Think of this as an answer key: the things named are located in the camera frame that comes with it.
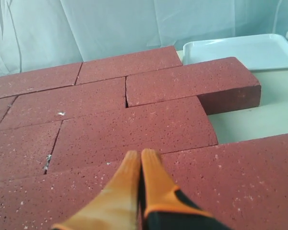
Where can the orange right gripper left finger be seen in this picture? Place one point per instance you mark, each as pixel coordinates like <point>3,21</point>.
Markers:
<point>116,206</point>

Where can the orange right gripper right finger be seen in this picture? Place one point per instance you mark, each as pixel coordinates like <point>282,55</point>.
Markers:
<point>166,207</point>

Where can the third row red brick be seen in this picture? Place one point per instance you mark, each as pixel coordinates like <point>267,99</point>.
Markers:
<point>100,138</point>

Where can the front row large red brick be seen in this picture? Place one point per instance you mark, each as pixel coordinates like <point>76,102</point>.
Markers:
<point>37,203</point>

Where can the second row right red brick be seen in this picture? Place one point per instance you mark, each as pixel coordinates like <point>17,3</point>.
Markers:
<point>221,85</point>

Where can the back row right red brick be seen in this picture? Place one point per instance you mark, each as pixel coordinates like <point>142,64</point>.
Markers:
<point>128,64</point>

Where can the back row left red brick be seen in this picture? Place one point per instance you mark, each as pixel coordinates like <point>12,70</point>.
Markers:
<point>39,80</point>

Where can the white plastic tray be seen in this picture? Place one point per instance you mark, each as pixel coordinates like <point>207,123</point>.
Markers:
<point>255,52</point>

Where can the white plastic backdrop sheet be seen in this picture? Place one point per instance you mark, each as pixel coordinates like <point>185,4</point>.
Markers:
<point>37,34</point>

